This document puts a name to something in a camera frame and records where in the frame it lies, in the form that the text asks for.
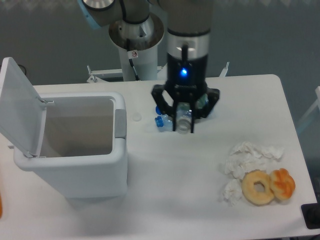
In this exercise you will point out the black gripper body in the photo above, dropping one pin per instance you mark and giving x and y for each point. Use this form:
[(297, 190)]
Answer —
[(186, 79)]

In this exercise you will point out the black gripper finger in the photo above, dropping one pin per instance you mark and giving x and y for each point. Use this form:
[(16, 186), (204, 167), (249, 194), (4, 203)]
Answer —
[(213, 97), (164, 107)]

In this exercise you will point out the clear green label bottle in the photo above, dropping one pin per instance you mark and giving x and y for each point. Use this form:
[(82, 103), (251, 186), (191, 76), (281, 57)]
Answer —
[(184, 114)]

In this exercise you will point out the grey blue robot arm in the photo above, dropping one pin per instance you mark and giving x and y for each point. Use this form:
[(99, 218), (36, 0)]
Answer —
[(164, 9)]

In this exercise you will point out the blue bottle cap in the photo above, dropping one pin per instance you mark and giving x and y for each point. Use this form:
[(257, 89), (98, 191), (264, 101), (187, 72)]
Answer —
[(157, 110)]

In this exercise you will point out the blue label plastic bottle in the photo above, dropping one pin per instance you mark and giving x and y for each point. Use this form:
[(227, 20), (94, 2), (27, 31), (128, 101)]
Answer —
[(164, 122)]

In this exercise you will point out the white bottle cap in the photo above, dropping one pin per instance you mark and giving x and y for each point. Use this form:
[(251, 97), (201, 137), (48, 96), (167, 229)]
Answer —
[(136, 117)]

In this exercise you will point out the white trash can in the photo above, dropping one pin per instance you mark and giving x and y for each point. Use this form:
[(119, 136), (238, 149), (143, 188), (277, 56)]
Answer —
[(74, 141)]

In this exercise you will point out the large crumpled white tissue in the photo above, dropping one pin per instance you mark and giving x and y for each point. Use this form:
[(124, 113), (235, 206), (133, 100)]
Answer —
[(246, 157)]

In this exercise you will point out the small crumpled white tissue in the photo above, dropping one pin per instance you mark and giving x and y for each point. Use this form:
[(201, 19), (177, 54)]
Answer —
[(233, 192)]

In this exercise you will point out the orange twisted bread roll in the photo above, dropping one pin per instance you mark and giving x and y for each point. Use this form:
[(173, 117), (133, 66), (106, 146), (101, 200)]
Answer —
[(282, 184)]

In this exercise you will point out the black device at edge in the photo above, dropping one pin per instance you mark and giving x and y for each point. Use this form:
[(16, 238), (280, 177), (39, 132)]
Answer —
[(311, 215)]

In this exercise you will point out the orange object at edge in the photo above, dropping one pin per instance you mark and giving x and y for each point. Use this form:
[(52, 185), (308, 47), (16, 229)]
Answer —
[(1, 206)]

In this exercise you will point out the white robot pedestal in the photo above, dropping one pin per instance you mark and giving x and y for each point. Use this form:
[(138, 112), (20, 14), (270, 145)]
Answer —
[(137, 33)]

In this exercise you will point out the plain ring donut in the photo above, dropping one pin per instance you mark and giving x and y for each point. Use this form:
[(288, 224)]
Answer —
[(256, 188)]

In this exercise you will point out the white frame at right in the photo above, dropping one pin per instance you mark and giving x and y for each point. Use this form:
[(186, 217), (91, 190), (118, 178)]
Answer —
[(310, 115)]

